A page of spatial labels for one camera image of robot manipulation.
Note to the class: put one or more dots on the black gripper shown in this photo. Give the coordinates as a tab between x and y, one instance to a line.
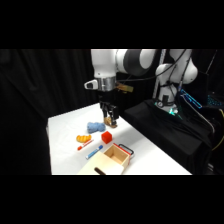
107	100

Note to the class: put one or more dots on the light wooden drawer box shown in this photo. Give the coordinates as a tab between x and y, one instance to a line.
117	156

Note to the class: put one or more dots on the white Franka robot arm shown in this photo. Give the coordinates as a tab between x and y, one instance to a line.
103	63

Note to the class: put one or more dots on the brown toy food piece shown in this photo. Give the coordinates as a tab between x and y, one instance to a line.
109	122

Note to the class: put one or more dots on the blue crumpled cloth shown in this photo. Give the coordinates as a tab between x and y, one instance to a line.
96	127

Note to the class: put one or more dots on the red cube block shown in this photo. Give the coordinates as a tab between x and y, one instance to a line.
106	137

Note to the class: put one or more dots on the brown board on wrist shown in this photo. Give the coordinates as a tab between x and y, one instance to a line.
125	88

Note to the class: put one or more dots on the orange toy croissant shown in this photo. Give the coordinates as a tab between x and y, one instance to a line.
83	138

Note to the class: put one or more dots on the red marker pen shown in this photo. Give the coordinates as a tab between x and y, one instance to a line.
85	145

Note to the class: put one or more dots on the black covered robot stand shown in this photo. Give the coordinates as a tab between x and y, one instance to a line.
160	133

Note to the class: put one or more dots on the small green light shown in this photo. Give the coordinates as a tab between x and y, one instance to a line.
172	111

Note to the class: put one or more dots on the black curtain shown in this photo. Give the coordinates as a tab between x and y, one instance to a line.
33	86

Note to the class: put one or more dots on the blue lit device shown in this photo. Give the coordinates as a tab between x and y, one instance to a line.
191	99

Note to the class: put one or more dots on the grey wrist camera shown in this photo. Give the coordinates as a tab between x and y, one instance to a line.
90	84

